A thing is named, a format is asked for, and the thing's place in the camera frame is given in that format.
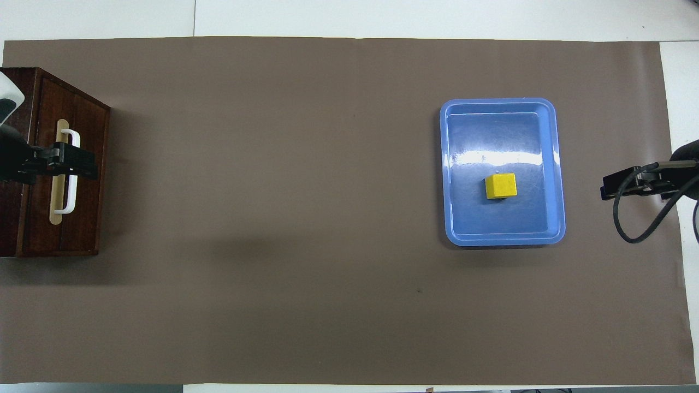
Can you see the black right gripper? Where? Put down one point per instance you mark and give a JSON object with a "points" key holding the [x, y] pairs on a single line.
{"points": [[680, 174]]}

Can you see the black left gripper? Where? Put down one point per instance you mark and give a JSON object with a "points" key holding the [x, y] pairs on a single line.
{"points": [[13, 158]]}

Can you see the yellow cube block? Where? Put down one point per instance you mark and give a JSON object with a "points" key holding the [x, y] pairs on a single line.
{"points": [[501, 185]]}

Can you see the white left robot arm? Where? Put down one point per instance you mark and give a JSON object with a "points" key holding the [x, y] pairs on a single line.
{"points": [[10, 90]]}

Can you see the dark wooden cabinet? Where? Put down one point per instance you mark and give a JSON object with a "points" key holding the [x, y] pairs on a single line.
{"points": [[11, 218]]}

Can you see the blue plastic tray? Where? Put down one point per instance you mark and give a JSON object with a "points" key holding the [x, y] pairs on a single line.
{"points": [[502, 142]]}

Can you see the brown table mat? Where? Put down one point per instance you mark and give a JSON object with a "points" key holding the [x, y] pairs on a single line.
{"points": [[306, 218]]}

